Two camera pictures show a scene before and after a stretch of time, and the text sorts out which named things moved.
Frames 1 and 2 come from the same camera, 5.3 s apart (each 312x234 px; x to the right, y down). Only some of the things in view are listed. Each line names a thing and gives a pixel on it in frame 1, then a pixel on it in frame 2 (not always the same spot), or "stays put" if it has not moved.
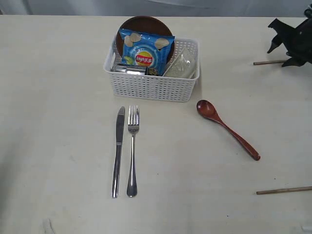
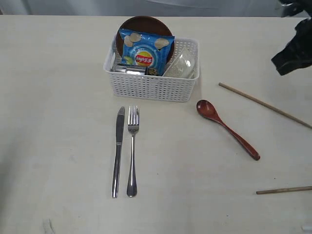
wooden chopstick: (282, 190) stays put
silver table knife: (121, 119) stays put
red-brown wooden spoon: (208, 109) stays put
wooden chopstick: (269, 62) to (265, 105)
